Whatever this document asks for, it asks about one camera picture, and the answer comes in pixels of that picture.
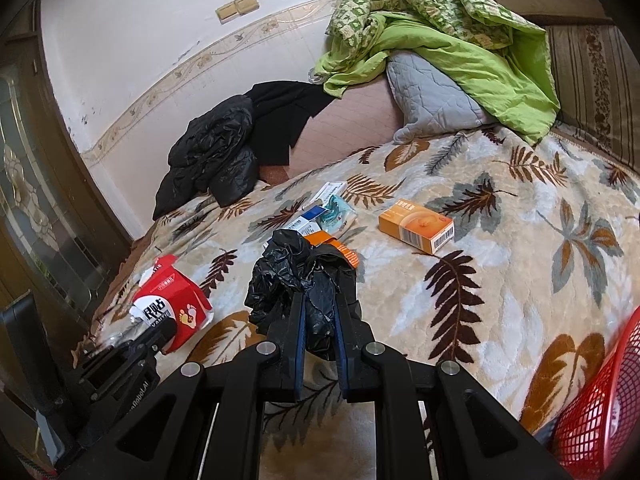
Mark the teal tissue packet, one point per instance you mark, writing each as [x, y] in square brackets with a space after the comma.
[338, 217]

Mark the leaf patterned bed blanket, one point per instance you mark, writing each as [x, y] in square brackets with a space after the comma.
[529, 296]

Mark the red plastic mesh basket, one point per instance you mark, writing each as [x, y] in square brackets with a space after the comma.
[592, 431]

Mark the orange medicine box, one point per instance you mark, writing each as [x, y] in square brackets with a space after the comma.
[416, 226]

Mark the green patterned quilt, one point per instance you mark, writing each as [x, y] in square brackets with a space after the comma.
[498, 58]

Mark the stained glass wooden door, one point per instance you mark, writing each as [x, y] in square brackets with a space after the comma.
[59, 239]

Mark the black cloth garment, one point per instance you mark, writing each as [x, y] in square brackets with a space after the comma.
[281, 110]

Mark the orange snack wrapper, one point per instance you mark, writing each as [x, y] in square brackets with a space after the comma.
[323, 238]

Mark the black puffer jacket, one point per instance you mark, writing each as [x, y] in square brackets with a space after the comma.
[213, 156]

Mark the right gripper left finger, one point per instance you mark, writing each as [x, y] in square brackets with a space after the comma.
[293, 349]

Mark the grey quilted pillow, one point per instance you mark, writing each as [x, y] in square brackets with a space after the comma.
[432, 103]

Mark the beige wall switches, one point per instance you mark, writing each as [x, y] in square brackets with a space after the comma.
[236, 8]

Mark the white barcode box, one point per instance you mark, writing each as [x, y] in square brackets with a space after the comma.
[328, 190]

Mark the blue white medicine box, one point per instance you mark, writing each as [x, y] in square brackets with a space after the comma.
[307, 223]

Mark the black plastic bag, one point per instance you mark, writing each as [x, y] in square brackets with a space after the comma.
[290, 264]

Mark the red foot patch packet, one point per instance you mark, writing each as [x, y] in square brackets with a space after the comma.
[165, 292]

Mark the striped brown sofa cushion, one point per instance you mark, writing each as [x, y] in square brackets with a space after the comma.
[597, 82]

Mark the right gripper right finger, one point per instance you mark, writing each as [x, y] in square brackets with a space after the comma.
[347, 351]

